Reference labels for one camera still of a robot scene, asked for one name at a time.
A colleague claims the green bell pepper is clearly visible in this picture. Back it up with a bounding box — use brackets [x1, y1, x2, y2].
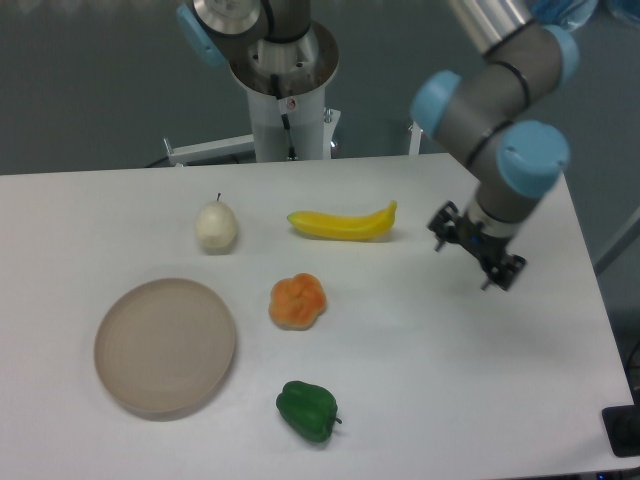
[276, 380, 342, 444]

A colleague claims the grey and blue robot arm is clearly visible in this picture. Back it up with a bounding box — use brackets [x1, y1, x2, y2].
[176, 1, 579, 289]

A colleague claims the white metal bracket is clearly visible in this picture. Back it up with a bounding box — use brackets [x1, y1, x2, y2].
[408, 121, 424, 156]
[163, 134, 254, 166]

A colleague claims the white pear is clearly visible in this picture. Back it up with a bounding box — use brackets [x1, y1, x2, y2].
[194, 194, 238, 252]

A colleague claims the white metal bracket right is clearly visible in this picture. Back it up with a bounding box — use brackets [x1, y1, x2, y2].
[408, 121, 424, 156]

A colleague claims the beige round plate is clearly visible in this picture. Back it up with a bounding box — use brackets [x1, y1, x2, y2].
[94, 278, 236, 421]

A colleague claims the black box at table edge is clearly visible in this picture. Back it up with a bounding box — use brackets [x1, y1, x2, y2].
[601, 405, 639, 458]

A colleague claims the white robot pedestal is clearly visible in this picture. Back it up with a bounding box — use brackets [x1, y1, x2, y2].
[230, 21, 339, 162]

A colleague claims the orange bread roll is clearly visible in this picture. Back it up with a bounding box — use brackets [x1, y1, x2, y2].
[268, 273, 327, 330]

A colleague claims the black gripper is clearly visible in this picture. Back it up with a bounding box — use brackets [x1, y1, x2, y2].
[427, 201, 527, 291]

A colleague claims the yellow banana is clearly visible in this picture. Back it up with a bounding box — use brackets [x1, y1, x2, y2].
[287, 200, 397, 241]

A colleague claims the blue plastic bag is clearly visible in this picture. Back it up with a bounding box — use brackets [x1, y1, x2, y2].
[525, 0, 599, 32]

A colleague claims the white metal bracket left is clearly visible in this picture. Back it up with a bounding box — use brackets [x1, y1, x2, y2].
[163, 134, 254, 166]

